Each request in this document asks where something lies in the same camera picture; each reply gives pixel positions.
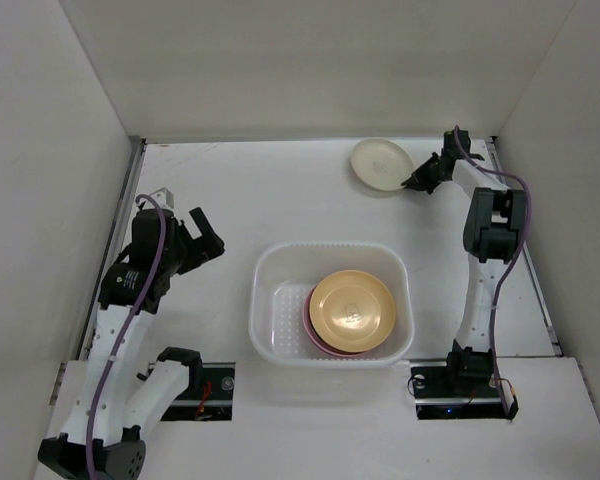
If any cream plate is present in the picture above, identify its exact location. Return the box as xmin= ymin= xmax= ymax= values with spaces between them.
xmin=350 ymin=138 xmax=415 ymax=192

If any white plastic bin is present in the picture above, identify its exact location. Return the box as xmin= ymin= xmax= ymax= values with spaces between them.
xmin=249 ymin=241 xmax=415 ymax=370

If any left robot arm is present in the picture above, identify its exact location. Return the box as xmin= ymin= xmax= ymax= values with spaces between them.
xmin=38 ymin=207 xmax=225 ymax=479

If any orange plate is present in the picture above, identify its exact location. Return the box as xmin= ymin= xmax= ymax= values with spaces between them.
xmin=309 ymin=270 xmax=397 ymax=354

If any left aluminium rail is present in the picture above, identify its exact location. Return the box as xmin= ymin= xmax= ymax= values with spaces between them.
xmin=71 ymin=136 xmax=146 ymax=360

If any pink plate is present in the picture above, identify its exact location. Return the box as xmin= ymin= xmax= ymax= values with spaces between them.
xmin=303 ymin=290 xmax=365 ymax=359

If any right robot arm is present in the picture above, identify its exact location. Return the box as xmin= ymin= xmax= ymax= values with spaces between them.
xmin=403 ymin=132 xmax=532 ymax=416

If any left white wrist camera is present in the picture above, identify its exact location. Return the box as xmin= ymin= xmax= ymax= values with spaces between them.
xmin=135 ymin=187 xmax=175 ymax=210

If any aluminium rail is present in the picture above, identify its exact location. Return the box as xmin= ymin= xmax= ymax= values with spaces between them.
xmin=485 ymin=136 xmax=563 ymax=357
xmin=71 ymin=136 xmax=146 ymax=360

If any right aluminium rail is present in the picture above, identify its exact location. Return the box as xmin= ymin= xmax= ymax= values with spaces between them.
xmin=485 ymin=136 xmax=563 ymax=357

